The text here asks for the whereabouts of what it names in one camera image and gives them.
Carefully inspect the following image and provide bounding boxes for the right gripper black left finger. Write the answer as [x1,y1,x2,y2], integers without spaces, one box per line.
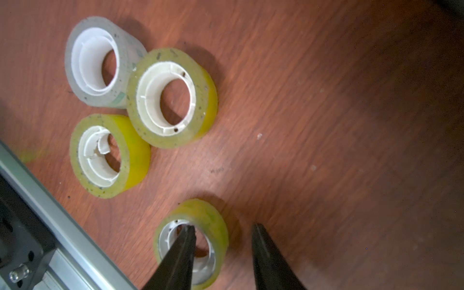
[143,225,196,290]

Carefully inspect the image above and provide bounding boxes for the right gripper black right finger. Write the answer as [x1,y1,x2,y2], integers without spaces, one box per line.
[251,223,306,290]

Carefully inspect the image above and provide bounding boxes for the yellow tape roll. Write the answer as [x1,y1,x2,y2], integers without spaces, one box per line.
[153,199,229,290]
[126,48,218,149]
[70,114,151,199]

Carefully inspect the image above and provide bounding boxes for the clear white tape roll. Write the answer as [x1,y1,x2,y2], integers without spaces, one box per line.
[65,16,147,109]

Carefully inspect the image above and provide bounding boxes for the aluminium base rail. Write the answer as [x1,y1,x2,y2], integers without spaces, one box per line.
[1,144,135,290]

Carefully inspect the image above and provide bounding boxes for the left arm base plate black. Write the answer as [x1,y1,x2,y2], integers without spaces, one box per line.
[1,178,57,290]

